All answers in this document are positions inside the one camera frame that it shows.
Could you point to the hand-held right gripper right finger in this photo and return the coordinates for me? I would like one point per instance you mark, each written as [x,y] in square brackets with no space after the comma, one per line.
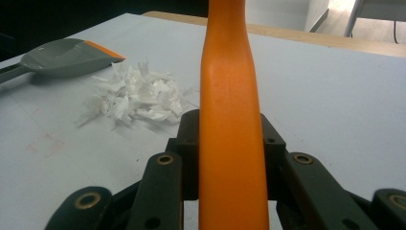
[273,150]

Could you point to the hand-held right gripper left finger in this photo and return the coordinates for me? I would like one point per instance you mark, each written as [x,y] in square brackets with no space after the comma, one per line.
[190,150]

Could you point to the pile of white paper shreds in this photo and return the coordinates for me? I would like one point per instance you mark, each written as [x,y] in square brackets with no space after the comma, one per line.
[143,96]

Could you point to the grey dustpan with orange lip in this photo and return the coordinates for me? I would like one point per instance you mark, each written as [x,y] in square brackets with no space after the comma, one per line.
[63,60]

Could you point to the white board table cover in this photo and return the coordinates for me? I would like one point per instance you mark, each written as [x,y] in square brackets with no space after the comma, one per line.
[319,111]

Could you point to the grey metal stand leg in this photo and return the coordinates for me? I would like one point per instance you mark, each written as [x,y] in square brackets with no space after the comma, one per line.
[352,16]

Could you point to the dark curtain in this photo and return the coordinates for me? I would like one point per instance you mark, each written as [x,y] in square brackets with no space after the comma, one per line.
[79,16]

